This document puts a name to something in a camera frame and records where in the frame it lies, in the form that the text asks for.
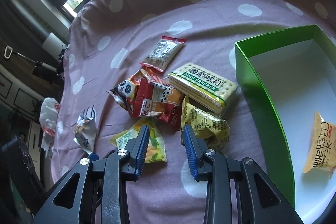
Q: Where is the white snack packet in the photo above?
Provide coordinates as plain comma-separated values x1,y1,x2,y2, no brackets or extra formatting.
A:
73,105,97,155

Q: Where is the yellow green snack packet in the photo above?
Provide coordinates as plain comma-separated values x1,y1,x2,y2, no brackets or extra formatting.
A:
109,118,167,163

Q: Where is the orange rice cracker packet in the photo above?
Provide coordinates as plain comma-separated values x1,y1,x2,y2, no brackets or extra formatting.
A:
303,111,335,177

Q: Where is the soda cracker pack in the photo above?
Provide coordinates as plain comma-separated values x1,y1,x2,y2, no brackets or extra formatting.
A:
167,63,239,117

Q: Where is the red panda snack packet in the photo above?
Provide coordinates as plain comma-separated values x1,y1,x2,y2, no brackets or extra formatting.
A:
108,68,169,118

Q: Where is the red-edged silver snack packet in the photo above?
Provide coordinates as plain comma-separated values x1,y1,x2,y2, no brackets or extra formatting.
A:
140,36,186,73

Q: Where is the orange panda snack packet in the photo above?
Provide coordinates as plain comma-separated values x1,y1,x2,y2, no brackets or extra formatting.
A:
134,79,184,130

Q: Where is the white plastic bag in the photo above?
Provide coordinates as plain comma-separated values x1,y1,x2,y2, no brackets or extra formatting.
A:
39,97,60,159

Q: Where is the green white cardboard box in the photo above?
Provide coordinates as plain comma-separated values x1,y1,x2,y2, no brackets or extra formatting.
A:
235,25,335,223

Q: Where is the pink polka dot cloth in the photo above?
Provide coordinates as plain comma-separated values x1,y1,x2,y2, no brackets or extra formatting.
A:
49,0,336,224

